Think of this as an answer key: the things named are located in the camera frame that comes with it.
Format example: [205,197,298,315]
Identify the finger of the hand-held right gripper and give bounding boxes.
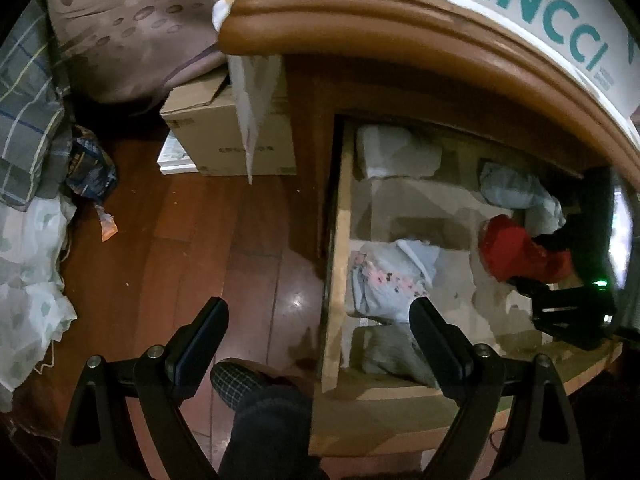
[515,277,618,351]
[532,212,583,256]

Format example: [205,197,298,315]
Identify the pale leaf print blanket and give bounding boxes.
[0,195,78,396]

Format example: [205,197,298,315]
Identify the white flat box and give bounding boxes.
[156,135,197,176]

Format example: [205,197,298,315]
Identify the plaid slipper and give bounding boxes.
[210,358,313,416]

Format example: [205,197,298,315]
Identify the light blue underwear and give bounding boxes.
[479,160,568,236]

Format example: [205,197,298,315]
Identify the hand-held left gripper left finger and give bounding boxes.
[55,296,231,480]

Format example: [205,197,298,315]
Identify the red underwear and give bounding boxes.
[477,214,573,283]

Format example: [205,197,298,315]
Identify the pale pink printed underwear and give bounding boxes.
[350,240,441,323]

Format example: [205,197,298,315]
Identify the brown wooden nightstand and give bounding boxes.
[217,0,640,271]

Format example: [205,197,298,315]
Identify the white folded underwear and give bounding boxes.
[356,125,443,179]

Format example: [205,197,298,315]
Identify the white patterned tablecloth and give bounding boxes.
[210,0,640,186]

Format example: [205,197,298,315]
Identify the dotted pink pillow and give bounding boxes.
[42,0,281,106]

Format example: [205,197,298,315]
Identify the grey underwear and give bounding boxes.
[362,327,443,391]

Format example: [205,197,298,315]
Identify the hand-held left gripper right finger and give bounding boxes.
[407,296,586,480]

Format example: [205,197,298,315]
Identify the white shoe box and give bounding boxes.
[400,0,640,126]

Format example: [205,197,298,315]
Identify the wooden drawer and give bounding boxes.
[310,115,626,456]

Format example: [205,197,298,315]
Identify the orange wrapper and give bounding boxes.
[95,205,119,243]

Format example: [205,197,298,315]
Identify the grey plaid cloth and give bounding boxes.
[0,0,73,208]

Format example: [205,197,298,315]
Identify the blue snack packet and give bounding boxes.
[65,125,118,206]

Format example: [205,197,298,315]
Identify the brown cardboard box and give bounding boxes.
[159,67,298,177]

